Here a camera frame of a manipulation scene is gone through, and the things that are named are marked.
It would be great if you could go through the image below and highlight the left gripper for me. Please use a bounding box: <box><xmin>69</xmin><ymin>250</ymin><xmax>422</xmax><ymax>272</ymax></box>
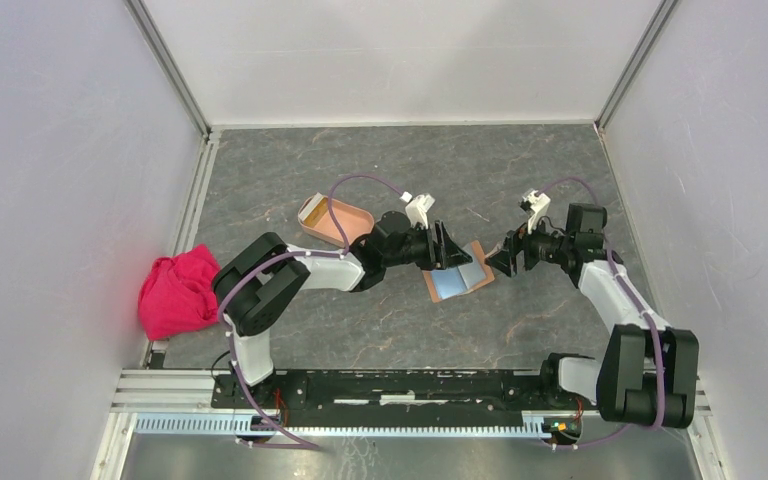
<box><xmin>383</xmin><ymin>220</ymin><xmax>472</xmax><ymax>271</ymax></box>

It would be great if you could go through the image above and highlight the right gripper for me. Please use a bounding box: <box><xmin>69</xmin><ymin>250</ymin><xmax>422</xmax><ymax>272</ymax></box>
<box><xmin>484</xmin><ymin>210</ymin><xmax>573</xmax><ymax>278</ymax></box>

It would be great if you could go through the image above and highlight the tan leather card holder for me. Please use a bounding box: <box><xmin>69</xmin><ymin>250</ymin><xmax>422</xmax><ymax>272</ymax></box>
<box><xmin>423</xmin><ymin>240</ymin><xmax>495</xmax><ymax>303</ymax></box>

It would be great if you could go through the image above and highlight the blue credit card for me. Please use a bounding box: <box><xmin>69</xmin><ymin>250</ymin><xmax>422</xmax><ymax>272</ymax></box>
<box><xmin>430</xmin><ymin>244</ymin><xmax>489</xmax><ymax>300</ymax></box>

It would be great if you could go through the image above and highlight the pink oval tray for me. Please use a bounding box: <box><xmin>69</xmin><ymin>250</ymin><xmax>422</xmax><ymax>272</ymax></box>
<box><xmin>297</xmin><ymin>193</ymin><xmax>375</xmax><ymax>247</ymax></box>

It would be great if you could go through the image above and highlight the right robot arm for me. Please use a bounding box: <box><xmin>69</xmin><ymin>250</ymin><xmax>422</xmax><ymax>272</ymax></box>
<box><xmin>485</xmin><ymin>195</ymin><xmax>699</xmax><ymax>429</ymax></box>

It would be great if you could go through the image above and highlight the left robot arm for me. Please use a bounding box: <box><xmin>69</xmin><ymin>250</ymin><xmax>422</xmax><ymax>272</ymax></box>
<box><xmin>212</xmin><ymin>211</ymin><xmax>474</xmax><ymax>408</ymax></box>

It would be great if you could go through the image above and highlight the red crumpled cloth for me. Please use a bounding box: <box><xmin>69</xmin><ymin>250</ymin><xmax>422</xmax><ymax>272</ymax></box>
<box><xmin>137</xmin><ymin>244</ymin><xmax>220</xmax><ymax>341</ymax></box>

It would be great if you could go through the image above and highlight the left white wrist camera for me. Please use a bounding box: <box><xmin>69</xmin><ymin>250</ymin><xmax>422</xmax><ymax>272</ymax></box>
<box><xmin>400</xmin><ymin>191</ymin><xmax>435</xmax><ymax>229</ymax></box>

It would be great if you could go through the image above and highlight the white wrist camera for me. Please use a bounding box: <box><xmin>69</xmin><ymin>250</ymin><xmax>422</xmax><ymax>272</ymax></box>
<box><xmin>400</xmin><ymin>191</ymin><xmax>435</xmax><ymax>229</ymax></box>
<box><xmin>519</xmin><ymin>189</ymin><xmax>551</xmax><ymax>234</ymax></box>

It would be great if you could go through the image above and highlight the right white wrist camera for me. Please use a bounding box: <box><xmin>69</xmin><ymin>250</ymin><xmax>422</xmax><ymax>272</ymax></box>
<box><xmin>519</xmin><ymin>189</ymin><xmax>551</xmax><ymax>234</ymax></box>

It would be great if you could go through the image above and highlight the white toothed cable duct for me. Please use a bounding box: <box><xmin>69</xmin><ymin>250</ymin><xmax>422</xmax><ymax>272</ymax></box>
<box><xmin>134</xmin><ymin>413</ymin><xmax>550</xmax><ymax>440</ymax></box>

